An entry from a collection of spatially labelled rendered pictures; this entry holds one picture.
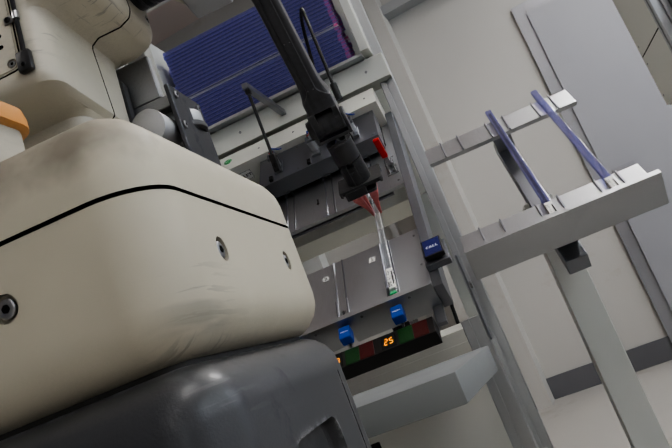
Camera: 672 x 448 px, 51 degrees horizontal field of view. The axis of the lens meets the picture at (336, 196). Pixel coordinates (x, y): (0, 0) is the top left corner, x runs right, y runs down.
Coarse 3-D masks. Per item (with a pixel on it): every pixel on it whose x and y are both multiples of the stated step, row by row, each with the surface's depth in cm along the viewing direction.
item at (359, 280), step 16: (400, 240) 151; (416, 240) 148; (352, 256) 154; (368, 256) 152; (400, 256) 147; (416, 256) 145; (320, 272) 155; (336, 272) 152; (352, 272) 150; (368, 272) 148; (384, 272) 145; (400, 272) 143; (416, 272) 141; (320, 288) 151; (336, 288) 148; (352, 288) 146; (368, 288) 144; (384, 288) 142; (400, 288) 140; (320, 304) 147; (336, 304) 143; (352, 304) 142; (368, 304) 140; (320, 320) 143
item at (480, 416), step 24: (456, 336) 163; (408, 360) 165; (432, 360) 164; (360, 384) 167; (456, 408) 161; (480, 408) 160; (408, 432) 163; (432, 432) 162; (456, 432) 160; (480, 432) 159; (504, 432) 158
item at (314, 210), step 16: (384, 128) 189; (368, 160) 181; (336, 176) 182; (384, 176) 172; (400, 176) 169; (304, 192) 183; (320, 192) 180; (336, 192) 176; (384, 192) 168; (288, 208) 181; (304, 208) 178; (320, 208) 174; (336, 208) 171; (352, 208) 169; (288, 224) 175; (304, 224) 172; (320, 224) 177
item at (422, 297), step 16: (416, 288) 134; (432, 288) 134; (384, 304) 136; (416, 304) 136; (432, 304) 137; (336, 320) 138; (352, 320) 137; (368, 320) 138; (384, 320) 138; (304, 336) 139; (320, 336) 139; (336, 336) 140; (368, 336) 140
